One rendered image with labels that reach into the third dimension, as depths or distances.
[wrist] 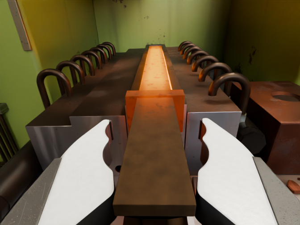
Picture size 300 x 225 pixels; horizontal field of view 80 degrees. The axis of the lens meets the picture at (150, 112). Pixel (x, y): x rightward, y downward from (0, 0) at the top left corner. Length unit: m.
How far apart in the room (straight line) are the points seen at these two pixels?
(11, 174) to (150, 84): 0.15
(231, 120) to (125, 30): 0.51
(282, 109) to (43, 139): 0.24
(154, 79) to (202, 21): 0.46
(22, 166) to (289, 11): 0.44
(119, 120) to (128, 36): 0.48
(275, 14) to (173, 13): 0.29
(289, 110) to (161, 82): 0.13
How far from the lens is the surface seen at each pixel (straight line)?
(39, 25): 0.37
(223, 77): 0.18
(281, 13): 0.43
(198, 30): 0.64
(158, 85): 0.18
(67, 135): 0.19
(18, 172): 0.22
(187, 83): 0.24
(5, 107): 0.40
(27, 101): 0.38
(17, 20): 0.34
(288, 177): 0.25
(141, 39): 0.63
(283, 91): 0.28
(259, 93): 0.26
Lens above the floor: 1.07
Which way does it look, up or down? 27 degrees down
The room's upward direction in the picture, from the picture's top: 2 degrees counter-clockwise
